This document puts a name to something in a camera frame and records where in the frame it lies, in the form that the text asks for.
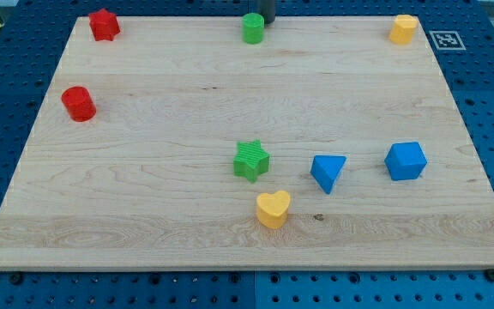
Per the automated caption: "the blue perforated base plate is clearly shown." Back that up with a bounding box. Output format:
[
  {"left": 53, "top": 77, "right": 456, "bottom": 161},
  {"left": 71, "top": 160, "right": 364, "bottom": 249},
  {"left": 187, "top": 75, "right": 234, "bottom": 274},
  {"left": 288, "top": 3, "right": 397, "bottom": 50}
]
[{"left": 0, "top": 0, "right": 494, "bottom": 308}]

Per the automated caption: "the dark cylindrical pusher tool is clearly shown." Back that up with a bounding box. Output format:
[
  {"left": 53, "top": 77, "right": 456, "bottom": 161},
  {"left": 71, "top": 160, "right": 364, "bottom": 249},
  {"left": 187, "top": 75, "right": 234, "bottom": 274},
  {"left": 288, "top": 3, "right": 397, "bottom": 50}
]
[{"left": 257, "top": 0, "right": 276, "bottom": 24}]

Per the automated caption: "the green star block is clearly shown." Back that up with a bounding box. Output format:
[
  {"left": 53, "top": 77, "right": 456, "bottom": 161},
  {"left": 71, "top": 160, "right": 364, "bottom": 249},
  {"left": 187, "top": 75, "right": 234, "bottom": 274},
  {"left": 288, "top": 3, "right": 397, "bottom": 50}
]
[{"left": 233, "top": 140, "right": 270, "bottom": 183}]

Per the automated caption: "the white fiducial marker tag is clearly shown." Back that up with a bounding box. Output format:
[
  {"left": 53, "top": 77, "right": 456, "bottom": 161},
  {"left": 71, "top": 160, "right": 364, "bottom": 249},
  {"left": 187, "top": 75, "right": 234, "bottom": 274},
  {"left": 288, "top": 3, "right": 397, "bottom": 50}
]
[{"left": 430, "top": 30, "right": 466, "bottom": 51}]

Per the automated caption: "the blue triangle block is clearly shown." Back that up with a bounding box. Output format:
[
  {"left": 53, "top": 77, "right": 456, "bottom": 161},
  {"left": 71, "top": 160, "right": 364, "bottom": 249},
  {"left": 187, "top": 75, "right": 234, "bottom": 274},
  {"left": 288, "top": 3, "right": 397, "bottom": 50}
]
[{"left": 310, "top": 154, "right": 346, "bottom": 194}]

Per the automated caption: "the red star block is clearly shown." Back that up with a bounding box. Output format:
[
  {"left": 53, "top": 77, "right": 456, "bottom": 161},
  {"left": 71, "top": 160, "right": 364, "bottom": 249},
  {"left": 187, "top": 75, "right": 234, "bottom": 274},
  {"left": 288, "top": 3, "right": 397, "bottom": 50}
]
[{"left": 88, "top": 8, "right": 121, "bottom": 41}]

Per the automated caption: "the blue cube block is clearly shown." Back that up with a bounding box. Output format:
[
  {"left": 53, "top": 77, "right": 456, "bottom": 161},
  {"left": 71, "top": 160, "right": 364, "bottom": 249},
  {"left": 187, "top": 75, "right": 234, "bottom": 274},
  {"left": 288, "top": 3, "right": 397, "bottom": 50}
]
[{"left": 384, "top": 142, "right": 427, "bottom": 181}]

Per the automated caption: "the yellow pentagon block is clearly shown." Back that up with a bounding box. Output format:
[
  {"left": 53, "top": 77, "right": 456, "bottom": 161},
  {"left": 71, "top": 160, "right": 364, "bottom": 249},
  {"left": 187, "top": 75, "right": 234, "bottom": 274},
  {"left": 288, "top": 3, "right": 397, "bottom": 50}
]
[{"left": 389, "top": 15, "right": 419, "bottom": 45}]

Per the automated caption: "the green cylinder block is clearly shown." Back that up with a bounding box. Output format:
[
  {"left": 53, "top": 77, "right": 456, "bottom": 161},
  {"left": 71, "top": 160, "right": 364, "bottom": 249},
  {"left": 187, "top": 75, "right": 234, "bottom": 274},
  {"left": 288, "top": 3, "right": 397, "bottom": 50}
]
[{"left": 241, "top": 13, "right": 265, "bottom": 45}]

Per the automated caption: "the red cylinder block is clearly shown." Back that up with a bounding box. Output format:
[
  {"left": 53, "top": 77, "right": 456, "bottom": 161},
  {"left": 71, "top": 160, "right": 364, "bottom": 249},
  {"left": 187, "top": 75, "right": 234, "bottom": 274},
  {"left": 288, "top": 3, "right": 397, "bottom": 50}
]
[{"left": 61, "top": 86, "right": 96, "bottom": 122}]

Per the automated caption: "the wooden board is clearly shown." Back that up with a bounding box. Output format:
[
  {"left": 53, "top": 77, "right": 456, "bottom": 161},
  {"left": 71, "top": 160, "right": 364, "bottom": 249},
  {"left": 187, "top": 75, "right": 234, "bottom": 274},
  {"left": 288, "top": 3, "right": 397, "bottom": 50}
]
[{"left": 0, "top": 16, "right": 494, "bottom": 272}]

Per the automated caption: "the yellow heart block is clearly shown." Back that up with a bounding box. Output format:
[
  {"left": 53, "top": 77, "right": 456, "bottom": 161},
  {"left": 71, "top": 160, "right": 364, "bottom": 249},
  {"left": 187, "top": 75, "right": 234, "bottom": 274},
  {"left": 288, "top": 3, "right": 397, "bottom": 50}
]
[{"left": 256, "top": 191, "right": 291, "bottom": 229}]

